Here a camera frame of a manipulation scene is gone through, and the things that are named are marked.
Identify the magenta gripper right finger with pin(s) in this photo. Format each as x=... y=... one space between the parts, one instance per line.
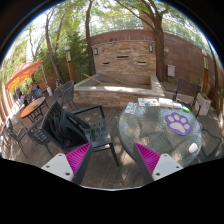
x=154 y=166

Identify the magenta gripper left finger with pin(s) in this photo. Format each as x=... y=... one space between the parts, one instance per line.
x=71 y=166

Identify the dark plastic armchair near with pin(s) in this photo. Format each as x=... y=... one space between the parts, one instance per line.
x=67 y=131

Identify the round glass patio table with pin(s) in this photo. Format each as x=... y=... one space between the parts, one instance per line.
x=148 y=128

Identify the purple paw print mousepad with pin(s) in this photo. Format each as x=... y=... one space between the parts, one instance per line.
x=178 y=123

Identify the patterned booklet on table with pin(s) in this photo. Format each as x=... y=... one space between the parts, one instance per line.
x=131 y=108

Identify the dark chair lower left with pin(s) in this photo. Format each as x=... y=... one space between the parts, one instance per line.
x=33 y=132

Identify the colourful paper sheet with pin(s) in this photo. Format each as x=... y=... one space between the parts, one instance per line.
x=148 y=102

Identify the white book on table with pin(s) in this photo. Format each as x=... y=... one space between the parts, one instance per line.
x=166 y=102

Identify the green marker pen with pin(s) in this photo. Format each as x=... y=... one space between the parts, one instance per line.
x=185 y=109

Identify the round brown wooden table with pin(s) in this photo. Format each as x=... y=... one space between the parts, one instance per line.
x=33 y=109

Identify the grey mesh chair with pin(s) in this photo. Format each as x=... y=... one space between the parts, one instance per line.
x=65 y=93

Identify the white planter box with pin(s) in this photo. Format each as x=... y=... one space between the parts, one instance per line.
x=202 y=104

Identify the seated person in blue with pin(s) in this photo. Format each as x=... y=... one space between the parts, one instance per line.
x=36 y=91

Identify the black metal chair far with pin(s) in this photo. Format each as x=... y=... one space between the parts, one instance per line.
x=187 y=88

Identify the orange patio umbrella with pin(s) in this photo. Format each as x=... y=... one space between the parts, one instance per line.
x=23 y=71

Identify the stone brick fountain wall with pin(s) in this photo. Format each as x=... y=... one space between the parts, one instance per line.
x=125 y=71

